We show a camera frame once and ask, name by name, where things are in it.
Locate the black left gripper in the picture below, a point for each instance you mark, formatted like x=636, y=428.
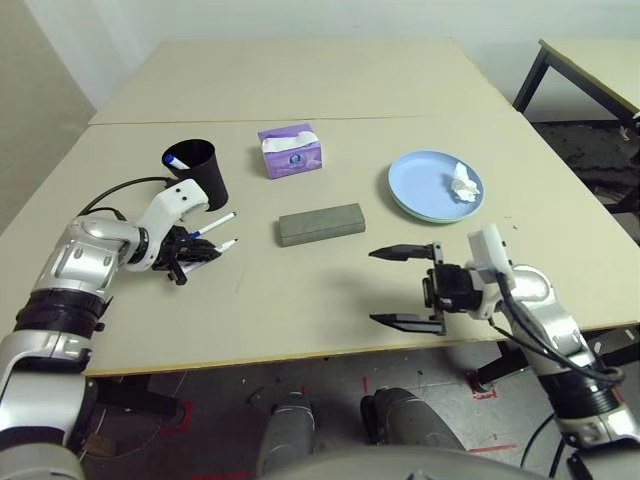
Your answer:
x=175, y=252

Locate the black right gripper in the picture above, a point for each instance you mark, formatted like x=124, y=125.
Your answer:
x=452, y=290

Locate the white marker black tip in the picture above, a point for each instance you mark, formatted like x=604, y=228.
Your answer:
x=226, y=245

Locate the blue plate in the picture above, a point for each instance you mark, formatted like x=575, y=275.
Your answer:
x=420, y=180

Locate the grey glasses case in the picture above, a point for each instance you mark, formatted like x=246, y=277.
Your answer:
x=320, y=225

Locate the white tissue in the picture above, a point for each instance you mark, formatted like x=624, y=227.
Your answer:
x=462, y=187

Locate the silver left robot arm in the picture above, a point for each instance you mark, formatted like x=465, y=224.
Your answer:
x=85, y=255

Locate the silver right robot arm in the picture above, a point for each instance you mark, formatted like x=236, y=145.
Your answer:
x=550, y=310

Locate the white marker blue cap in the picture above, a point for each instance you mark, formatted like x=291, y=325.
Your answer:
x=175, y=161
x=220, y=221

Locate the black plastic cup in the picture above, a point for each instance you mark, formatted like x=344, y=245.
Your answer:
x=210, y=170

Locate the purple tissue box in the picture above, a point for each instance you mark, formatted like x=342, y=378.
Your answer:
x=295, y=160

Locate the red floor tape mark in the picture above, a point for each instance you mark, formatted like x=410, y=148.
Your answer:
x=186, y=415
x=485, y=395

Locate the grey right robot leg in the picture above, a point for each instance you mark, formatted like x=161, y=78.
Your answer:
x=415, y=420

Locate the grey robot leg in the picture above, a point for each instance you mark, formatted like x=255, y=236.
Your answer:
x=287, y=430
x=415, y=420

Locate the beige robot torso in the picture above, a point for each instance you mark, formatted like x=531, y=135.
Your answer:
x=400, y=467

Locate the grey left robot leg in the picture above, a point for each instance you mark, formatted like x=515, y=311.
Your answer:
x=287, y=430

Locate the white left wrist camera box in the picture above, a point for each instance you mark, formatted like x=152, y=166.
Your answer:
x=175, y=200

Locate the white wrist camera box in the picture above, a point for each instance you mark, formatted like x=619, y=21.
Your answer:
x=175, y=200
x=487, y=245

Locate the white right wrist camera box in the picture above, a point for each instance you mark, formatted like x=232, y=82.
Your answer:
x=487, y=245

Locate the black table leg frame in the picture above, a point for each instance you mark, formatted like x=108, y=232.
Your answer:
x=500, y=367
x=140, y=400

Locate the beige side table black frame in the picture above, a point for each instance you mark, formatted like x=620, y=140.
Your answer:
x=530, y=80

